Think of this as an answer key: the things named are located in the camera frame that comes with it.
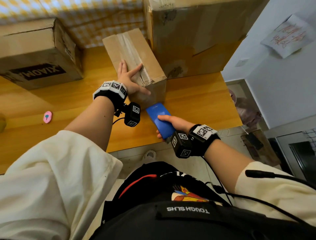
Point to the person's left hand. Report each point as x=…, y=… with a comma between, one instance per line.
x=128, y=81

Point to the person's right hand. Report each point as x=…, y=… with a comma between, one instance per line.
x=180, y=123

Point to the blue tape dispenser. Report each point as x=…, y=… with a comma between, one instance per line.
x=158, y=111

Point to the small plain cardboard box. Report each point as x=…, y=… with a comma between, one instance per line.
x=148, y=61

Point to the cardboard box with white label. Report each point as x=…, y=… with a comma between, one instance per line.
x=197, y=32

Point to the cardboard box with black print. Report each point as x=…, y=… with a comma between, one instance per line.
x=29, y=49

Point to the person's right forearm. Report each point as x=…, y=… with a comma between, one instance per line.
x=227, y=163

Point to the person's left forearm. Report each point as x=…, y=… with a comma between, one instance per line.
x=91, y=123

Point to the yellowish tape roll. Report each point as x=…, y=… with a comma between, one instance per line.
x=2, y=123

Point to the pink bin with plastic bag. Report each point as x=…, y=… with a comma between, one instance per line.
x=232, y=96

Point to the yellow white checked cloth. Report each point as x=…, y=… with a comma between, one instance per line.
x=98, y=24

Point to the brown plush fabric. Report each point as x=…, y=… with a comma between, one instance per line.
x=249, y=113

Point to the black flat device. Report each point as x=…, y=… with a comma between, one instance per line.
x=255, y=141

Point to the pink box cutter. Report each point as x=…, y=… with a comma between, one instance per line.
x=48, y=117

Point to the brown worn floor board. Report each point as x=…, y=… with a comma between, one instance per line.
x=269, y=153

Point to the black printed garment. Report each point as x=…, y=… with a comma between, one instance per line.
x=172, y=222

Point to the grey metal appliance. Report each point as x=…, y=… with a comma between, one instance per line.
x=296, y=153

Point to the cream long-sleeved top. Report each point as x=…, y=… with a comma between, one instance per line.
x=37, y=185

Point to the white paper with red writing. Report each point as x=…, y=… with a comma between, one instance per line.
x=288, y=37

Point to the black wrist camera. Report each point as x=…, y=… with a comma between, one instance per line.
x=181, y=146
x=132, y=115

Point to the white wall socket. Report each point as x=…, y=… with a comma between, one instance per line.
x=242, y=62

